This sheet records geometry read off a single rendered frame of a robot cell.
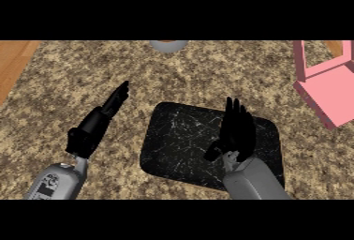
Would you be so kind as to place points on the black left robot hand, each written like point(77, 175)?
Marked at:
point(92, 125)

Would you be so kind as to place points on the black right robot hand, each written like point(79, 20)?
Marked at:
point(238, 131)

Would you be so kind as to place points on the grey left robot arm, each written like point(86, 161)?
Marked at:
point(58, 181)

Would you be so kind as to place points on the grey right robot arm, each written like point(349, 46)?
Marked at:
point(251, 179)

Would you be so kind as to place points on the black marbled tray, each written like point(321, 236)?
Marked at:
point(185, 143)

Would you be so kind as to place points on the pink open box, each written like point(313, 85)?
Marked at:
point(330, 93)

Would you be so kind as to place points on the grey round pot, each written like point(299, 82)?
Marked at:
point(169, 45)

